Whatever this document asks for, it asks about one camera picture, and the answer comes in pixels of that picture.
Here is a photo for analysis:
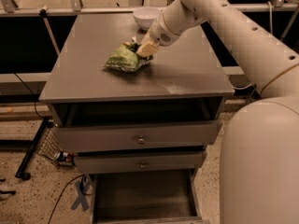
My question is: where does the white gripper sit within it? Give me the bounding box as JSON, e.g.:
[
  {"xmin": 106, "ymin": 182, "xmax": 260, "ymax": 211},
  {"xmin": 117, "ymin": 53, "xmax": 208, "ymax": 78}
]
[{"xmin": 122, "ymin": 14, "xmax": 180, "ymax": 58}]

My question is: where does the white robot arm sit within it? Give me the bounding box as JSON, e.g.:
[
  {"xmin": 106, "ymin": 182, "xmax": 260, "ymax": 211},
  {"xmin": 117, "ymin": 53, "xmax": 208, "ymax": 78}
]
[{"xmin": 138, "ymin": 0, "xmax": 299, "ymax": 224}]

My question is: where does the grey middle drawer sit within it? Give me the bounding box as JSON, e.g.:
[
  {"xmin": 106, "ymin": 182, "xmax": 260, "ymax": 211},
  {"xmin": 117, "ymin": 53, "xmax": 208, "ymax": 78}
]
[{"xmin": 75, "ymin": 151, "xmax": 206, "ymax": 174}]

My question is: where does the metal railing frame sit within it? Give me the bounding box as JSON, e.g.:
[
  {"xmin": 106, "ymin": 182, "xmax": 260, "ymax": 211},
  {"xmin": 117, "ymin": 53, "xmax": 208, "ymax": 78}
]
[{"xmin": 0, "ymin": 0, "xmax": 299, "ymax": 19}]

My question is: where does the green jalapeno chip bag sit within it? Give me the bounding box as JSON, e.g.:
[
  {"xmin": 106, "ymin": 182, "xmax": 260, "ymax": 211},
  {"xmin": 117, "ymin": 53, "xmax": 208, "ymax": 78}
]
[{"xmin": 105, "ymin": 42, "xmax": 153, "ymax": 73}]

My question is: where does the grey open bottom drawer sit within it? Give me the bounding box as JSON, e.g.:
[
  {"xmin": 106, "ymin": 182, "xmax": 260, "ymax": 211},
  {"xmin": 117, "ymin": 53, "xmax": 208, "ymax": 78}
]
[{"xmin": 91, "ymin": 170, "xmax": 210, "ymax": 224}]

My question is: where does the grey tape cross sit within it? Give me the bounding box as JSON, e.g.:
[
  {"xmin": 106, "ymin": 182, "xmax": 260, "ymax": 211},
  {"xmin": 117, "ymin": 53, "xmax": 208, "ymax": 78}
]
[{"xmin": 71, "ymin": 175, "xmax": 92, "ymax": 211}]

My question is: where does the white ceramic bowl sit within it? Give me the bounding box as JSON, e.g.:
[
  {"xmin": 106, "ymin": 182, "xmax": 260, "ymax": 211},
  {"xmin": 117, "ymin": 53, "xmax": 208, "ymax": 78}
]
[{"xmin": 133, "ymin": 7, "xmax": 161, "ymax": 31}]

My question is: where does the brass top drawer knob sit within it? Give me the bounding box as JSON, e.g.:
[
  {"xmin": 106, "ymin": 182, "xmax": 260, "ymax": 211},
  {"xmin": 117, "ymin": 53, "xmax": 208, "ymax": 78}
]
[{"xmin": 137, "ymin": 136, "xmax": 146, "ymax": 145}]

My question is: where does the black floor cable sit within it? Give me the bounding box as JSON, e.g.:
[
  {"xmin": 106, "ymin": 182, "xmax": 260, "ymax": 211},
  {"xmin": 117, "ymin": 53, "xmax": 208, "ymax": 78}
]
[{"xmin": 47, "ymin": 174, "xmax": 86, "ymax": 224}]

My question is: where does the wooden stick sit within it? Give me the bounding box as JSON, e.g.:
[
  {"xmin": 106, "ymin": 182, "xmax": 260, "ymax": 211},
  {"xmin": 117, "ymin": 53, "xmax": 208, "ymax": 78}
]
[{"xmin": 39, "ymin": 5, "xmax": 60, "ymax": 57}]

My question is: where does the wire mesh basket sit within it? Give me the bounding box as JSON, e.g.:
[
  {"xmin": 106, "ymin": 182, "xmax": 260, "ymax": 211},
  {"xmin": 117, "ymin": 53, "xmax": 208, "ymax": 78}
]
[{"xmin": 37, "ymin": 128, "xmax": 74, "ymax": 167}]

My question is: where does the black metal floor bar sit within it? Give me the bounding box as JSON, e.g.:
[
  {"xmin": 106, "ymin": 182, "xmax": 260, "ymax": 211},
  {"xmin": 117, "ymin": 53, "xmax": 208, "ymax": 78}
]
[{"xmin": 15, "ymin": 118, "xmax": 49, "ymax": 180}]

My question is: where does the small can in basket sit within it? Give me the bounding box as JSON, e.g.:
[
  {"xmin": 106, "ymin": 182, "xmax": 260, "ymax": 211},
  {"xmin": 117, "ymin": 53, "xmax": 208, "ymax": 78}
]
[{"xmin": 54, "ymin": 151, "xmax": 74, "ymax": 163}]

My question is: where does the grey drawer cabinet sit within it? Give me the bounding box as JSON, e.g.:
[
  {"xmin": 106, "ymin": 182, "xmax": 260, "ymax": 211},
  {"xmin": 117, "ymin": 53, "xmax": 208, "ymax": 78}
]
[{"xmin": 38, "ymin": 11, "xmax": 235, "ymax": 224}]

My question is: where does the grey top drawer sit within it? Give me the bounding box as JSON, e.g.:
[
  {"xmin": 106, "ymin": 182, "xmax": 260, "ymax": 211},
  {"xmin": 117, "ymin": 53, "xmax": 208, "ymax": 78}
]
[{"xmin": 54, "ymin": 120, "xmax": 221, "ymax": 153}]

